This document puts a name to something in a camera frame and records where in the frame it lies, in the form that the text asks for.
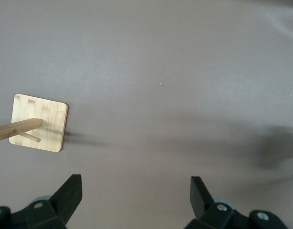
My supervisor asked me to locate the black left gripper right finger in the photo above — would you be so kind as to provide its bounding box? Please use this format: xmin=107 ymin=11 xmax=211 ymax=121
xmin=184 ymin=176 xmax=288 ymax=229

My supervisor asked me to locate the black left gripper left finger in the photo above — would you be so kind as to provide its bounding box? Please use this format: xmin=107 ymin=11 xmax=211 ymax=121
xmin=0 ymin=174 xmax=83 ymax=229

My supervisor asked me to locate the wooden cup rack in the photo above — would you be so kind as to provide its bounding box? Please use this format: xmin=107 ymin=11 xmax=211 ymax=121
xmin=0 ymin=94 xmax=69 ymax=153

